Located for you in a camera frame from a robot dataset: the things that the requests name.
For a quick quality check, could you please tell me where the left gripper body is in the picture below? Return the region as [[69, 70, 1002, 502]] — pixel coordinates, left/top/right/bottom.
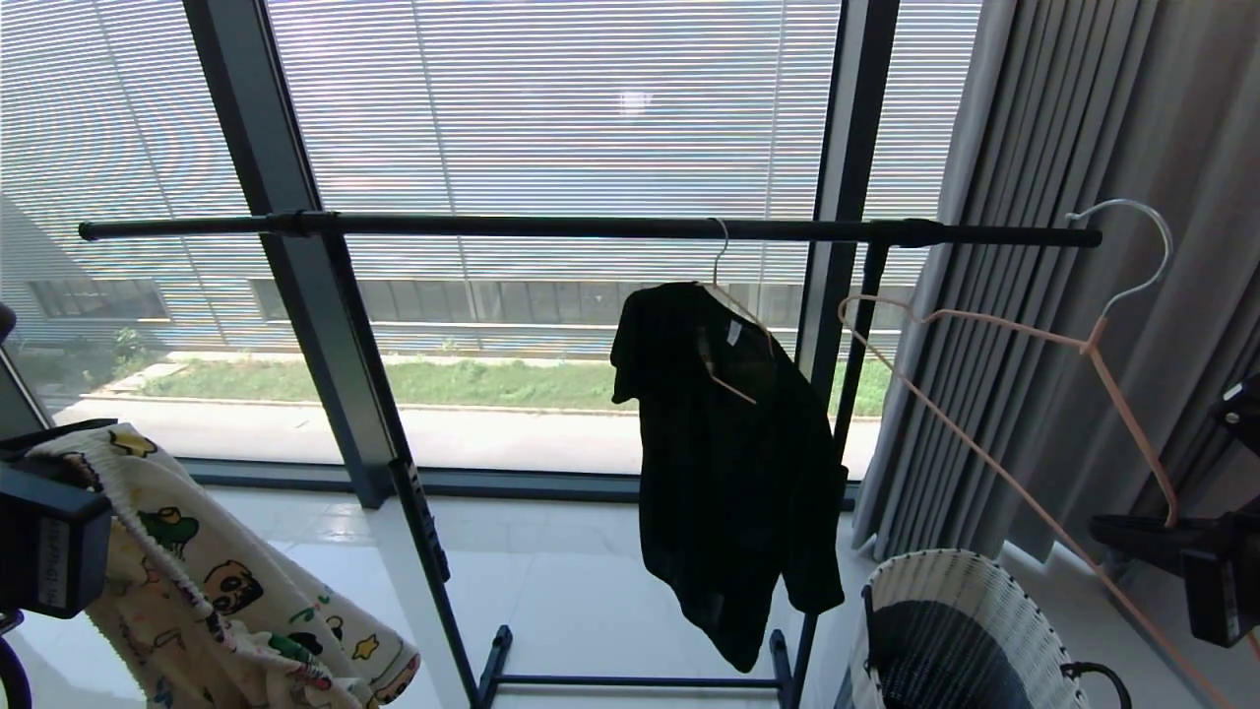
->
[[0, 463, 114, 619]]

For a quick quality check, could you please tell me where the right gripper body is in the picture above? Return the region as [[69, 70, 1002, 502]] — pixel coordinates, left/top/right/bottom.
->
[[1176, 532, 1260, 651]]

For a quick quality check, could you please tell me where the cream printed garment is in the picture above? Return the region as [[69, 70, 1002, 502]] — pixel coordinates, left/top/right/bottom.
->
[[25, 423, 422, 709]]

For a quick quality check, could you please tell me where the pink clothes hanger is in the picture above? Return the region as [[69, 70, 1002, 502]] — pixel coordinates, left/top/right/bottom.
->
[[837, 199, 1260, 709], [694, 219, 779, 407]]

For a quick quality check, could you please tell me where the black garment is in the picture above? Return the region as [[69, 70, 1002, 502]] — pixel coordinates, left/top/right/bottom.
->
[[610, 282, 850, 675]]

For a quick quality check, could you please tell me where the white laundry basket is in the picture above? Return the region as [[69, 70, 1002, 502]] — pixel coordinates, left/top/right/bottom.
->
[[847, 548, 1133, 709]]

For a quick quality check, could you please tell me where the black clothes rack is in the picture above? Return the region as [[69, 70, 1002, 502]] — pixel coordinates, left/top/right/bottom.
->
[[79, 210, 1103, 709]]

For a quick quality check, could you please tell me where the beige curtain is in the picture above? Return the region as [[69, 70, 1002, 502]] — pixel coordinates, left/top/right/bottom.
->
[[851, 0, 1260, 592]]

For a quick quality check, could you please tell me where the window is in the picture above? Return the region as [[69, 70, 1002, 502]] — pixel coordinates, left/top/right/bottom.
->
[[0, 0, 985, 508]]

